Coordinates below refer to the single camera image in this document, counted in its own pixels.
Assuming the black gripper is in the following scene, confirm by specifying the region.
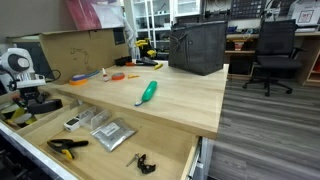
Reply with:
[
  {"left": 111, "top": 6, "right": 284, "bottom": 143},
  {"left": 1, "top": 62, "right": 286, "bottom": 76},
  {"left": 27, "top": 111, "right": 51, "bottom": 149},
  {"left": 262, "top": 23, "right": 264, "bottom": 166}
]
[{"left": 19, "top": 86, "right": 50, "bottom": 109}]

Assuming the black masking tape roll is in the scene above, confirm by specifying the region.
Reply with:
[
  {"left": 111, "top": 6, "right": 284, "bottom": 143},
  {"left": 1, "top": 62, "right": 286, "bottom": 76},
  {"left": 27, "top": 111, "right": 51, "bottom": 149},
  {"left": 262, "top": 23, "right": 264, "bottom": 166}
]
[{"left": 26, "top": 98, "right": 64, "bottom": 115}]

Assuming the large yellow black hazard tape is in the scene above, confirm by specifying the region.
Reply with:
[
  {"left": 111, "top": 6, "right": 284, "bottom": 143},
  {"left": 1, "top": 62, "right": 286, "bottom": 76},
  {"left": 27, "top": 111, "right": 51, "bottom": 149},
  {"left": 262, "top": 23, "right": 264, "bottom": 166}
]
[{"left": 1, "top": 103, "right": 27, "bottom": 121}]

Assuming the orange tape roll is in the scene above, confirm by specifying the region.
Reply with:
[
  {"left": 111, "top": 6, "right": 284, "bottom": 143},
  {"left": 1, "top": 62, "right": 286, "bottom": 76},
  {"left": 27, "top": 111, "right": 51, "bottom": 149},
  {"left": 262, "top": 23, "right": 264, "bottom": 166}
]
[{"left": 68, "top": 77, "right": 89, "bottom": 87}]

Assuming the blue tape roll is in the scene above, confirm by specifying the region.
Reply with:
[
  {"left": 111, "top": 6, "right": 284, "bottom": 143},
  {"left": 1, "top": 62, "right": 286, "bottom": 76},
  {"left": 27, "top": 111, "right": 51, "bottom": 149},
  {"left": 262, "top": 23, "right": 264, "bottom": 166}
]
[{"left": 71, "top": 73, "right": 88, "bottom": 82}]

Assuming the white front wooden drawer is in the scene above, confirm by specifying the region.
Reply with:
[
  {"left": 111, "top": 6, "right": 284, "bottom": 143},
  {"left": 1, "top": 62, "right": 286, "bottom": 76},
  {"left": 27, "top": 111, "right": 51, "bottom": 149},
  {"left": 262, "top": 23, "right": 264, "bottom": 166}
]
[{"left": 9, "top": 99, "right": 203, "bottom": 180}]

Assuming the white handheld meter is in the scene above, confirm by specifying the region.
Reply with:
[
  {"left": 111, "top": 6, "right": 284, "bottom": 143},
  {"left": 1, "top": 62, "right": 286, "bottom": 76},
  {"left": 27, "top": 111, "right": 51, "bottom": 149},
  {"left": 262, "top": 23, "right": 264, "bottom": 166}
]
[{"left": 63, "top": 105, "right": 98, "bottom": 133}]

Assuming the yellow black spring clamp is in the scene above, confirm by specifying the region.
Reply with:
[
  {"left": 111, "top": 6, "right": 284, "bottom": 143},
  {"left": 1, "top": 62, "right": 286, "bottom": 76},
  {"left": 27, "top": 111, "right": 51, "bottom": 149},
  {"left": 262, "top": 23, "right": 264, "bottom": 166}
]
[{"left": 46, "top": 138, "right": 90, "bottom": 161}]

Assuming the cardboard box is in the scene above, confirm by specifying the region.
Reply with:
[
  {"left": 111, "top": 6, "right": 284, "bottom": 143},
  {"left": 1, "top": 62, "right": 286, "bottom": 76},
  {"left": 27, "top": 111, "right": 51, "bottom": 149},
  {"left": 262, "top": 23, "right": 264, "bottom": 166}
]
[{"left": 6, "top": 26, "right": 131, "bottom": 85}]

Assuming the clear plastic box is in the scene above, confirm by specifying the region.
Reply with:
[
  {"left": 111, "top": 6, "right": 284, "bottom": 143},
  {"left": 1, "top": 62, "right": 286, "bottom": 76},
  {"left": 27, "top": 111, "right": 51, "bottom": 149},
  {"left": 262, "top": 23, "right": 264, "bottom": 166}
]
[{"left": 81, "top": 108, "right": 112, "bottom": 132}]

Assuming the silver foil bag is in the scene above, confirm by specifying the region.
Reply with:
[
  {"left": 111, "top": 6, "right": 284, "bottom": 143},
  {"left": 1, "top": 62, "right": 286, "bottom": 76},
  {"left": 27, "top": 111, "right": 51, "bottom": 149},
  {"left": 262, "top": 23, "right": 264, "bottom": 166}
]
[{"left": 90, "top": 117, "right": 138, "bottom": 153}]

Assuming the black block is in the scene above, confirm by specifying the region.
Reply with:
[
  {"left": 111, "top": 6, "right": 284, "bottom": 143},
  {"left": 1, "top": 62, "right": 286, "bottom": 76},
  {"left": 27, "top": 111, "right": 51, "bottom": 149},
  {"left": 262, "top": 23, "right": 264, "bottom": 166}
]
[{"left": 114, "top": 55, "right": 133, "bottom": 67}]

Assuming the red poster board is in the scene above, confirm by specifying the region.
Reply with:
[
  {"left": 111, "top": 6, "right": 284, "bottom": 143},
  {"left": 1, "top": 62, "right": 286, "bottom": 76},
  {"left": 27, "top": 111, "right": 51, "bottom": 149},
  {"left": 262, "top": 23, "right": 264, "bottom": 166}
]
[{"left": 64, "top": 0, "right": 126, "bottom": 32}]

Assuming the black yellow hand tool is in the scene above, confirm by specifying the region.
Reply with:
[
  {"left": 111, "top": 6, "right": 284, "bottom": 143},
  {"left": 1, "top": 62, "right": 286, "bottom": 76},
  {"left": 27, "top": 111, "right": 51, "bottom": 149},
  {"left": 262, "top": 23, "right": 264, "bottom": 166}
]
[{"left": 132, "top": 56, "right": 164, "bottom": 71}]

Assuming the white shelving unit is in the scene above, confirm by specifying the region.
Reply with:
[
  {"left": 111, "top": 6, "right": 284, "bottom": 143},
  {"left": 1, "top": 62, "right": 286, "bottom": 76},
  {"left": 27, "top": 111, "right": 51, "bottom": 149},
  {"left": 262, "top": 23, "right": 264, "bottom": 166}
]
[{"left": 123, "top": 0, "right": 175, "bottom": 60}]

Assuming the black metal clamp with bolt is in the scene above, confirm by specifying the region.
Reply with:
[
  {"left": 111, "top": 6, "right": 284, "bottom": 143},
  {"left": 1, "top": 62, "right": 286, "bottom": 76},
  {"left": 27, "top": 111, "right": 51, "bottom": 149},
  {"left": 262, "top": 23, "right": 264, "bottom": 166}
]
[{"left": 125, "top": 152, "right": 157, "bottom": 175}]

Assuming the black fabric bag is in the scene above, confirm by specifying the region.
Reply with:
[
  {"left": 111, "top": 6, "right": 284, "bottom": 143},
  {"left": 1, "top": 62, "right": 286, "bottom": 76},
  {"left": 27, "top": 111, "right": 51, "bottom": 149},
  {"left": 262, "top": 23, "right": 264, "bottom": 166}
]
[{"left": 167, "top": 20, "right": 229, "bottom": 77}]

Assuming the red white container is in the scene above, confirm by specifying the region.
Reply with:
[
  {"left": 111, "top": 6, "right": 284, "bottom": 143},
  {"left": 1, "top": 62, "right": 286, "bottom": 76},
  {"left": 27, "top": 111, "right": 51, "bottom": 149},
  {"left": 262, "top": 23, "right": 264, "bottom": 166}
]
[{"left": 232, "top": 39, "right": 247, "bottom": 52}]

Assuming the black pegboard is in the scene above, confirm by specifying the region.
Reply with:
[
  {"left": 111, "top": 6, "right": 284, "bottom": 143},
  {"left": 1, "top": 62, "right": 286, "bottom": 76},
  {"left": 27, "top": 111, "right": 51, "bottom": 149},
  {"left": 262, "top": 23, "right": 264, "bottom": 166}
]
[{"left": 229, "top": 0, "right": 268, "bottom": 20}]

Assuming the black office chair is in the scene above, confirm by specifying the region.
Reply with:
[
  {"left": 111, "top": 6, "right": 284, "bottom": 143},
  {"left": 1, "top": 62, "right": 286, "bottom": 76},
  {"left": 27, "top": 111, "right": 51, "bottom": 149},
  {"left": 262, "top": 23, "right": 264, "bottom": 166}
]
[{"left": 242, "top": 18, "right": 305, "bottom": 98}]

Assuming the wooden workbench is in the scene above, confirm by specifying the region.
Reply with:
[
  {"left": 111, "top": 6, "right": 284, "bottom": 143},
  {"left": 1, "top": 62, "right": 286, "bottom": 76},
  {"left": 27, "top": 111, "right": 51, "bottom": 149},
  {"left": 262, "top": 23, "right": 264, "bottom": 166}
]
[{"left": 224, "top": 30, "right": 320, "bottom": 88}]

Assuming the white printed box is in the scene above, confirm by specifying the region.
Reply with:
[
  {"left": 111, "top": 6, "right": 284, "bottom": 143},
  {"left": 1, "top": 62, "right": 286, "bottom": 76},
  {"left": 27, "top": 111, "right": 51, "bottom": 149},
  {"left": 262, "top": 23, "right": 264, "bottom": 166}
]
[{"left": 288, "top": 0, "right": 320, "bottom": 26}]

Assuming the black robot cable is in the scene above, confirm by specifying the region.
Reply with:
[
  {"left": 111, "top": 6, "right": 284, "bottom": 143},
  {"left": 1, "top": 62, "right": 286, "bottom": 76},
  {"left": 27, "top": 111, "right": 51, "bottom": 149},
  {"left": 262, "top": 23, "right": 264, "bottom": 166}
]
[{"left": 43, "top": 68, "right": 62, "bottom": 83}]

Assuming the green handled tool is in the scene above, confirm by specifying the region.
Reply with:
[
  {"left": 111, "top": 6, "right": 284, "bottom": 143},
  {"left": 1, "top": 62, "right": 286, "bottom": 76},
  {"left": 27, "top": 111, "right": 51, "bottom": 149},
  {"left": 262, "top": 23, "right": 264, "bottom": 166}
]
[{"left": 134, "top": 80, "right": 158, "bottom": 108}]

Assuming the metal drawer slide rail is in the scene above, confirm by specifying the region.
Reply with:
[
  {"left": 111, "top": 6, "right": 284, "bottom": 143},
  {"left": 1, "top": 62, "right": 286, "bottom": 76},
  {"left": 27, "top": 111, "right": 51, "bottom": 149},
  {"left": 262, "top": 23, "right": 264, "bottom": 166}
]
[{"left": 188, "top": 136, "right": 203, "bottom": 180}]

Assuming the white wall cabinet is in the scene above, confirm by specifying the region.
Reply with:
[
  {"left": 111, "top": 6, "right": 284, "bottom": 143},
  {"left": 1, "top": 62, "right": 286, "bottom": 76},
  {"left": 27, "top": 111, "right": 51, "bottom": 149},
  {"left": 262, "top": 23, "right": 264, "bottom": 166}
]
[{"left": 173, "top": 0, "right": 203, "bottom": 18}]

